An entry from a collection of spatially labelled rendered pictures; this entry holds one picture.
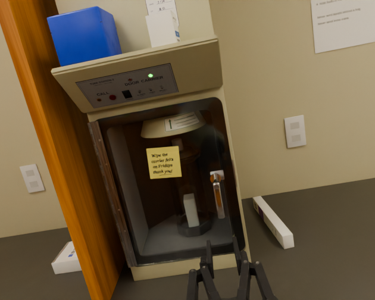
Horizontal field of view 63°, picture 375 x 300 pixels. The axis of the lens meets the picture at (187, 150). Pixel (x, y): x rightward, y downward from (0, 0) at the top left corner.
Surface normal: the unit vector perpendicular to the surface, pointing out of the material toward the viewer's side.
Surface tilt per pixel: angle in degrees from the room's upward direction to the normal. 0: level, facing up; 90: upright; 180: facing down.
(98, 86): 135
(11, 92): 90
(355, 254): 0
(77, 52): 90
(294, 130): 90
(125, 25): 90
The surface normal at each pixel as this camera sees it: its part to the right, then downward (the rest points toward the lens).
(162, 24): -0.13, 0.29
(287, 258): -0.19, -0.95
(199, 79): 0.11, 0.86
